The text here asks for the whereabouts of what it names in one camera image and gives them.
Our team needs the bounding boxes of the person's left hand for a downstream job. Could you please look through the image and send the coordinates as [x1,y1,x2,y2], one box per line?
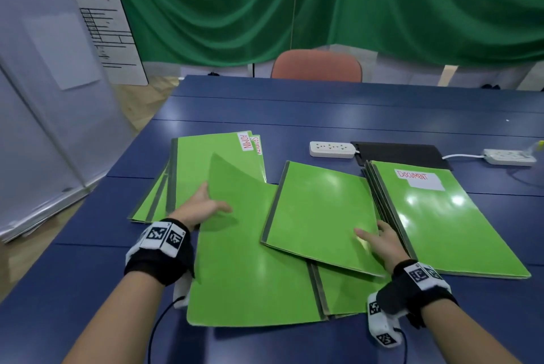
[171,183,233,232]

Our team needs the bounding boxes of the person's right hand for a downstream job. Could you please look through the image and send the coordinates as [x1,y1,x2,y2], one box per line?
[354,220,411,274]

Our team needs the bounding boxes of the plain green folder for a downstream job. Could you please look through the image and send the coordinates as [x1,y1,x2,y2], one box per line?
[260,160,386,278]

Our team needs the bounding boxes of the person's left forearm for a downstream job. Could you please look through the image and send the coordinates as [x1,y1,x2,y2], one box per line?
[63,265,171,364]

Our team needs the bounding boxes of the person's right forearm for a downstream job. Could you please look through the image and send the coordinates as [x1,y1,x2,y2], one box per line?
[418,301,524,364]

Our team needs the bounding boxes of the green folders with dark spines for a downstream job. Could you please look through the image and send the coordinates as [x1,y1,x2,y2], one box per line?
[363,160,419,260]

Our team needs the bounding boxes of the green folder with small label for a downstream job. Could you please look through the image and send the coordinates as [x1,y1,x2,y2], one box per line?
[250,135,268,185]
[166,132,267,215]

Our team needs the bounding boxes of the black wristband with marker tags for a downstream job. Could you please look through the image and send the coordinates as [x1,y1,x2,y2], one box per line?
[124,218,196,310]
[367,259,460,349]

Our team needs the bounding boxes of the green folder under labelled ones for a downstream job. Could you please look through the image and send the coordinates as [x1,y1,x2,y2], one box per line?
[127,164,171,224]

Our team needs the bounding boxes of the green folder with large label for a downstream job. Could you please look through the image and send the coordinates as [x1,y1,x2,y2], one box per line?
[369,160,532,280]

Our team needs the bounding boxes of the black folder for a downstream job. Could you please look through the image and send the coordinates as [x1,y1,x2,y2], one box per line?
[350,141,454,171]

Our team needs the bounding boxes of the white power strip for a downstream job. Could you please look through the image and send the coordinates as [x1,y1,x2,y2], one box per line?
[483,148,537,167]
[309,141,357,159]

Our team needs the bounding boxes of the red-brown chair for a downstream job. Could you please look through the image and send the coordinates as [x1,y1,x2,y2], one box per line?
[270,49,363,83]

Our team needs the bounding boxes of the pale wooden leg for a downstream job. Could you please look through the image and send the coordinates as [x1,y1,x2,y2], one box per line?
[437,65,458,88]

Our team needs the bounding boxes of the grey partition panel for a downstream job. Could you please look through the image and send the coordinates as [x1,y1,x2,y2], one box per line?
[0,0,137,244]

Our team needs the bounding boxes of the white board with printed table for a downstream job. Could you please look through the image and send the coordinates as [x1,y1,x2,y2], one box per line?
[56,0,150,87]

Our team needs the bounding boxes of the white paper sheet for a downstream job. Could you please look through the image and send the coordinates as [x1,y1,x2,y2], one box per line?
[21,12,103,91]

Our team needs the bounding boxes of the green curtain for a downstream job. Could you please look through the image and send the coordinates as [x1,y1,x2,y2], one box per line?
[104,0,544,69]

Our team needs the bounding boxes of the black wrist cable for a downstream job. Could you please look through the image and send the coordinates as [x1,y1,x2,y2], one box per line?
[146,295,186,364]
[393,327,409,364]

